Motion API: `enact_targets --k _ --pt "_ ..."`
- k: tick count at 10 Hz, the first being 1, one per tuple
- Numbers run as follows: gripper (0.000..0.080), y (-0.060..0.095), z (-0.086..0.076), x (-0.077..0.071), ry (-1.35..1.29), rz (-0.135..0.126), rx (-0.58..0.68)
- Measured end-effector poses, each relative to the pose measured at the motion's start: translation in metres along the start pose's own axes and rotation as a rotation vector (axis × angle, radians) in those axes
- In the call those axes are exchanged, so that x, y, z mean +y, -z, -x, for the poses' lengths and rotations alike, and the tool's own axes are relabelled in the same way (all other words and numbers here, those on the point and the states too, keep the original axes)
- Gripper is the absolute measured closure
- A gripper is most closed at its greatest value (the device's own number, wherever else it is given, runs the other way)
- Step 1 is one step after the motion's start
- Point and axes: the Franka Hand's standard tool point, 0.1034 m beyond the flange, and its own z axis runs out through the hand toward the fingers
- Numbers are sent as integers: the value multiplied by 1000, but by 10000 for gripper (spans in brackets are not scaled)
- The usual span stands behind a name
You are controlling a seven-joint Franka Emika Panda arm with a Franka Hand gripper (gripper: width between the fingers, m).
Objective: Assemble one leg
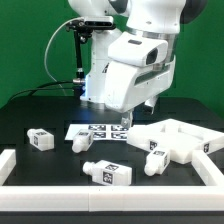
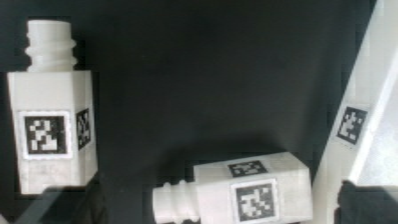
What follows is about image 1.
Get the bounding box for paper sheet with tags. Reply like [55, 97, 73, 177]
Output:
[65, 124, 128, 141]

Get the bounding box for white square tabletop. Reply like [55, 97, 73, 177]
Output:
[127, 119, 224, 164]

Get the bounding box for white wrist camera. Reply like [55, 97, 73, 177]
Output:
[108, 32, 168, 67]

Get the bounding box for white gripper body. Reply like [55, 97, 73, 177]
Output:
[104, 60, 175, 113]

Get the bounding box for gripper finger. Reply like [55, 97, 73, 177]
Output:
[121, 111, 133, 128]
[144, 99, 157, 114]

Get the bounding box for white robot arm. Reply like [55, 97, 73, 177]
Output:
[68, 0, 207, 128]

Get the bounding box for white U-shaped fence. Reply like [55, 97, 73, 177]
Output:
[0, 149, 224, 212]

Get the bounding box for white camera cable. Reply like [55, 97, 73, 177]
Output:
[43, 18, 81, 96]

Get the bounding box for black cables on table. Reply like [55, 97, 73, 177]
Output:
[8, 79, 83, 103]

